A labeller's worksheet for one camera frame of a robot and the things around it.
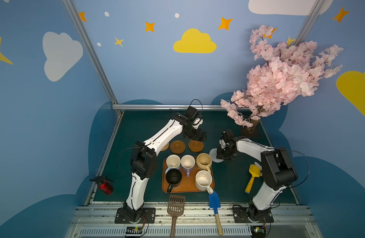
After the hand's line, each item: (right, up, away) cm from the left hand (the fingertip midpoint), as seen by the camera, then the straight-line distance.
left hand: (200, 136), depth 87 cm
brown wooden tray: (-8, -27, -2) cm, 29 cm away
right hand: (+14, -13, +9) cm, 22 cm away
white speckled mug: (+1, -26, -1) cm, 26 cm away
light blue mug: (-17, -16, +2) cm, 23 cm away
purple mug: (-8, -18, +5) cm, 20 cm away
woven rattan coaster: (-23, -9, +14) cm, 28 cm away
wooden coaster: (-14, -8, +14) cm, 22 cm away
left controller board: (-34, -46, -14) cm, 59 cm away
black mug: (-19, -18, -6) cm, 27 cm away
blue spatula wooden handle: (+6, -36, -8) cm, 37 cm away
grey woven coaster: (+9, -12, +11) cm, 19 cm away
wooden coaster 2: (-2, -8, +14) cm, 16 cm away
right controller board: (+27, -47, -14) cm, 56 cm away
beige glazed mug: (+3, -17, +6) cm, 18 cm away
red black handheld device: (-51, -24, -12) cm, 57 cm away
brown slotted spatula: (-14, -36, -12) cm, 40 cm away
